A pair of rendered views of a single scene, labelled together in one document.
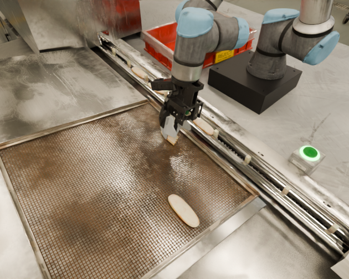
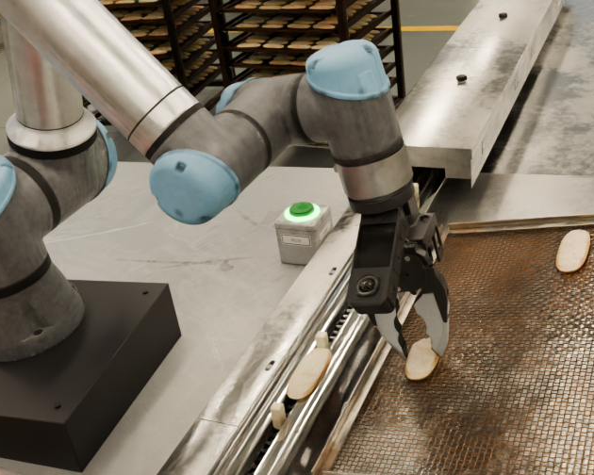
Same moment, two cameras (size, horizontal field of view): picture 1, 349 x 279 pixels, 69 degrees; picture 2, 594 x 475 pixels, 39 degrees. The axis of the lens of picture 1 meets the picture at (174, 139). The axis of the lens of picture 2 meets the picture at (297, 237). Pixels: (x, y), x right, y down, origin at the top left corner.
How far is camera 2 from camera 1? 1.17 m
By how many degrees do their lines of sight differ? 82
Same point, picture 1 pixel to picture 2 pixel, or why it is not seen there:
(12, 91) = not seen: outside the picture
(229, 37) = not seen: hidden behind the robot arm
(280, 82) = (90, 286)
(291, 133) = (216, 284)
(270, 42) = (35, 236)
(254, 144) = (312, 285)
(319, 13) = not seen: hidden behind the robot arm
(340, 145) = (213, 233)
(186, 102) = (414, 211)
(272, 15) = (0, 183)
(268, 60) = (55, 271)
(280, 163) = (336, 248)
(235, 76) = (94, 354)
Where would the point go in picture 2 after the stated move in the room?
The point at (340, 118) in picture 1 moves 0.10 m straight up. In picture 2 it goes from (128, 247) to (115, 196)
